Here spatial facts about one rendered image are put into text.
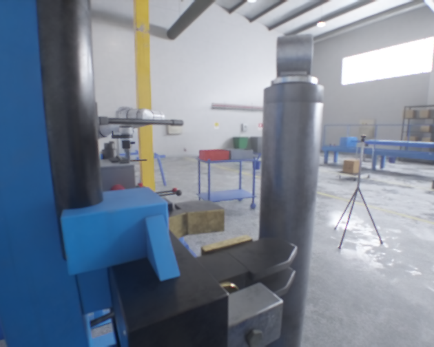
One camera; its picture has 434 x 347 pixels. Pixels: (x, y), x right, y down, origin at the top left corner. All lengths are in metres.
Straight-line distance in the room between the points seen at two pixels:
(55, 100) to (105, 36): 11.61
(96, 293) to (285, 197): 0.63
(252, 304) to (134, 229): 0.26
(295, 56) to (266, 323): 0.77
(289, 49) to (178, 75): 11.60
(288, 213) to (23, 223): 0.75
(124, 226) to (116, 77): 11.29
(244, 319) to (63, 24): 0.57
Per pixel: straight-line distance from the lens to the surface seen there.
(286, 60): 0.90
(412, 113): 13.54
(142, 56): 3.35
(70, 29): 0.49
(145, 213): 0.46
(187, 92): 12.44
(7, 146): 0.59
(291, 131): 0.83
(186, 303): 0.38
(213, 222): 0.98
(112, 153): 1.20
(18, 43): 0.61
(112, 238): 0.46
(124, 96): 11.57
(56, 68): 0.47
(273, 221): 0.90
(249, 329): 0.49
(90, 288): 0.69
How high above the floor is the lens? 1.32
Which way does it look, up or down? 10 degrees down
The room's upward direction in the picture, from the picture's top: straight up
